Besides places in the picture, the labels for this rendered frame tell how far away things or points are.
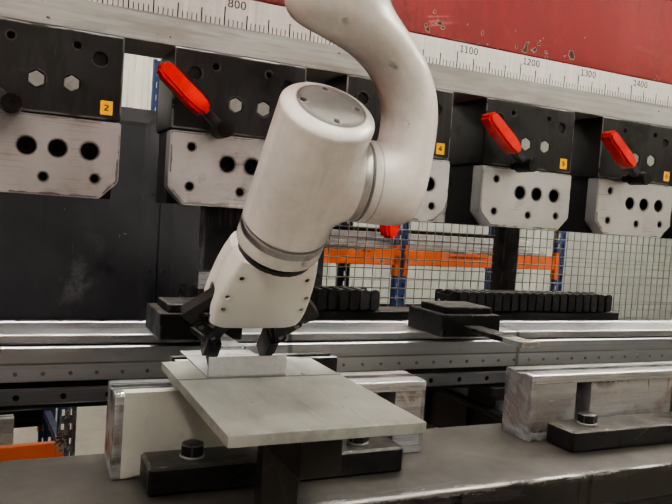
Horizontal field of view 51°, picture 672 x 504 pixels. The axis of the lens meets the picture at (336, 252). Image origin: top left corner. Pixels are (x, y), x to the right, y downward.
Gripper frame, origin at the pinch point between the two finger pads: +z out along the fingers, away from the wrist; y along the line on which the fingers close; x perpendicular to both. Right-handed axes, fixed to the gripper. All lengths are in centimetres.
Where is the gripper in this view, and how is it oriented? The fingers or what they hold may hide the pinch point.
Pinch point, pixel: (239, 346)
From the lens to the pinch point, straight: 78.9
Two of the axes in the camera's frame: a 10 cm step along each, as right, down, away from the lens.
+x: 2.8, 7.0, -6.6
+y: -9.0, -0.4, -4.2
